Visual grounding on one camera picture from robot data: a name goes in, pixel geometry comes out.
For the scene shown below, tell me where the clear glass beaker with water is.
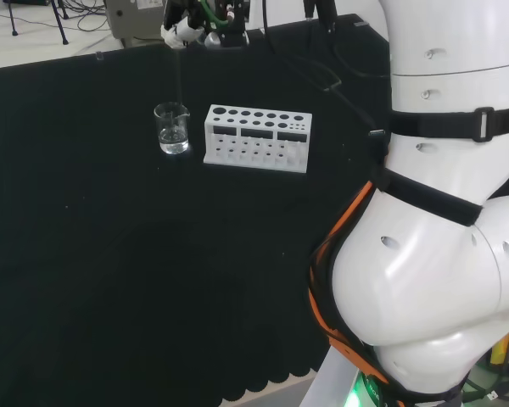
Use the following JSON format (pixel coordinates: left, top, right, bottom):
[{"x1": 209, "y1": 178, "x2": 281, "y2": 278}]
[{"x1": 153, "y1": 102, "x2": 191, "y2": 156}]

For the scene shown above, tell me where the clear glass rod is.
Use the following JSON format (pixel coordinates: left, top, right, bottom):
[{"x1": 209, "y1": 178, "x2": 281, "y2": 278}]
[{"x1": 174, "y1": 45, "x2": 186, "y2": 132}]

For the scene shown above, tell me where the orange cable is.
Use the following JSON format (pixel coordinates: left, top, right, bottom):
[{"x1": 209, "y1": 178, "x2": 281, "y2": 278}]
[{"x1": 308, "y1": 180, "x2": 392, "y2": 398}]

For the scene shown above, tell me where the black cable with plug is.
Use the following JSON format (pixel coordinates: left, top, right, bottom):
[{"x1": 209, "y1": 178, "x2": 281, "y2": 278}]
[{"x1": 260, "y1": 0, "x2": 392, "y2": 141}]

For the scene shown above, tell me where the green cable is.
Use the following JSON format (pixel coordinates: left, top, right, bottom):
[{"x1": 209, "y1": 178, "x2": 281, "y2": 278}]
[{"x1": 198, "y1": 0, "x2": 235, "y2": 30}]

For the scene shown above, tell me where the yellow stop button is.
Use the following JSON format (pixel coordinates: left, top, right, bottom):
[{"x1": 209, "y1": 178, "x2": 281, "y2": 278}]
[{"x1": 488, "y1": 324, "x2": 509, "y2": 371}]

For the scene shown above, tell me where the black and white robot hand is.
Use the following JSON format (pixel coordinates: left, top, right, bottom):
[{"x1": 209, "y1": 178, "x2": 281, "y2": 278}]
[{"x1": 159, "y1": 0, "x2": 209, "y2": 49}]

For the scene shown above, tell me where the black bench cloth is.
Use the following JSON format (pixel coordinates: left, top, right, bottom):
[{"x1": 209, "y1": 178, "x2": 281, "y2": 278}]
[{"x1": 0, "y1": 12, "x2": 392, "y2": 407}]

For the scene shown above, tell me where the black tripod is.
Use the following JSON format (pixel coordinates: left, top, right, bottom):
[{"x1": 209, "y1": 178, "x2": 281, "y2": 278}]
[{"x1": 1, "y1": 0, "x2": 71, "y2": 46}]

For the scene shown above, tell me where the grey equipment box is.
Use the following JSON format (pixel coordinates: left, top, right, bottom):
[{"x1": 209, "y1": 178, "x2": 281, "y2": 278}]
[{"x1": 103, "y1": 0, "x2": 167, "y2": 41}]

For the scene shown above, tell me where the white test tube rack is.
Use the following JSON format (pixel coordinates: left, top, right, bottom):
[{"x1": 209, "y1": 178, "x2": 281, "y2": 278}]
[{"x1": 202, "y1": 104, "x2": 313, "y2": 175}]

